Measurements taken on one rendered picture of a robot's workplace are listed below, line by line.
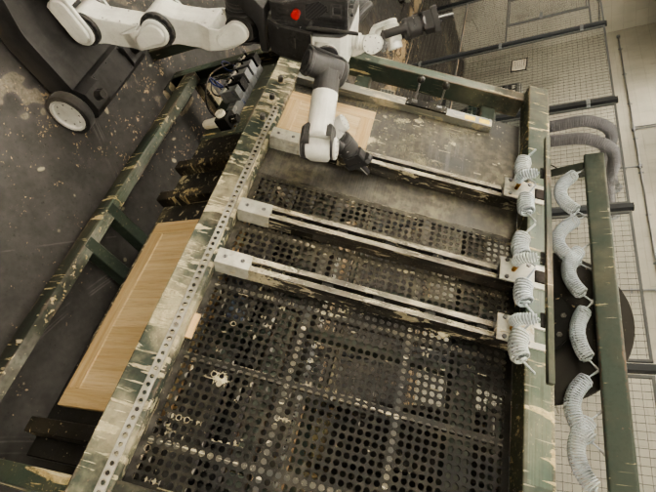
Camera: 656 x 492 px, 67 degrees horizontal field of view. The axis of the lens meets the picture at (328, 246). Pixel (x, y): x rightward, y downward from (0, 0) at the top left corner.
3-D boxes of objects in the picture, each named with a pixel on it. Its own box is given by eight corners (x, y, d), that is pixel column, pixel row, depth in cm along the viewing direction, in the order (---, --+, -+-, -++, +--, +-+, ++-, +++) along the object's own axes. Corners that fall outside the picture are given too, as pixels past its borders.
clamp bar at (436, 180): (274, 135, 220) (276, 92, 200) (537, 203, 216) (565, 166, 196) (267, 150, 215) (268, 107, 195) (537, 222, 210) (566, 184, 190)
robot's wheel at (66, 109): (34, 97, 212) (73, 98, 207) (41, 89, 215) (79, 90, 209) (61, 133, 228) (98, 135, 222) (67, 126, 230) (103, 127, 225)
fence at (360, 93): (299, 77, 244) (300, 70, 241) (488, 126, 240) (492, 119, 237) (297, 83, 241) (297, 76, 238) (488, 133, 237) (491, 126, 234)
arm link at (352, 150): (346, 175, 208) (328, 156, 201) (350, 159, 213) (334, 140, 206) (370, 167, 200) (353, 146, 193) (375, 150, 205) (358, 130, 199)
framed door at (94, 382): (160, 225, 242) (157, 223, 240) (253, 216, 217) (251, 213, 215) (61, 406, 192) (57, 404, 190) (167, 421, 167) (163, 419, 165)
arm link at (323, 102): (333, 151, 163) (342, 88, 167) (295, 148, 165) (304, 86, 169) (337, 163, 175) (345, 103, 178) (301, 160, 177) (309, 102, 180)
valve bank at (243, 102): (223, 49, 241) (264, 36, 230) (237, 73, 251) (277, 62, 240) (181, 115, 213) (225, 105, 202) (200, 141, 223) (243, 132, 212)
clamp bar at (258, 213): (244, 204, 197) (242, 163, 178) (537, 282, 193) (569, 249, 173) (235, 224, 192) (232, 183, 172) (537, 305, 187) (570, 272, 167)
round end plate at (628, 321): (453, 250, 268) (625, 242, 232) (456, 257, 272) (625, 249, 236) (436, 392, 223) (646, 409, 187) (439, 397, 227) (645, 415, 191)
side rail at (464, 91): (311, 58, 263) (312, 39, 254) (514, 109, 259) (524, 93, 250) (308, 64, 259) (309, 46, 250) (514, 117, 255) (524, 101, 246)
